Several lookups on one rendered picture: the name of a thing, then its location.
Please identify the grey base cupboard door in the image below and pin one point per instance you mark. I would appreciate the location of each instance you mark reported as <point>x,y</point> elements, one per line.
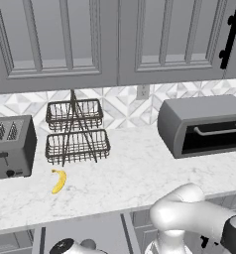
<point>143,228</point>

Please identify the white wall socket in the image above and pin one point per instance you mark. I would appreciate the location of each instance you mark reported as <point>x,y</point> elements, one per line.
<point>142,91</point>

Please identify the grey toaster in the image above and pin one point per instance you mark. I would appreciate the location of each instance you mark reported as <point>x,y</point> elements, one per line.
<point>11,149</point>

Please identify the grey toaster oven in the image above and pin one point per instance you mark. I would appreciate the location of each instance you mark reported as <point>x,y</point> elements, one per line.
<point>196,109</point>

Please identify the yellow banana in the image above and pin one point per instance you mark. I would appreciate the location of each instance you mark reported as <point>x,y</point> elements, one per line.
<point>60,180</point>

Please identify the open grey drawer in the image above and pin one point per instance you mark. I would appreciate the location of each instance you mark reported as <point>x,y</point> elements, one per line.
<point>87,228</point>

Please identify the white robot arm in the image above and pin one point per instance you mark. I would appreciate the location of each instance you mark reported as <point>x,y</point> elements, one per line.
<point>186,211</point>

